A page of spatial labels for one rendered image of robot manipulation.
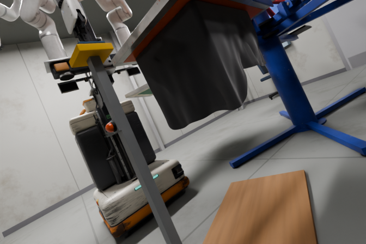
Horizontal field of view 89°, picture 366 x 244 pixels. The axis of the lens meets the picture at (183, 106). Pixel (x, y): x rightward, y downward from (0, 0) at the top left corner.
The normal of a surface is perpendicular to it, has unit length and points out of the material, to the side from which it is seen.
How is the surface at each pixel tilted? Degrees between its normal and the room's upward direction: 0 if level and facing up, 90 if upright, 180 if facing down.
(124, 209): 90
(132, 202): 90
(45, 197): 90
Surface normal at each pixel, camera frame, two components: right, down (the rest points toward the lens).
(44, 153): 0.50, -0.25
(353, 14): -0.77, 0.33
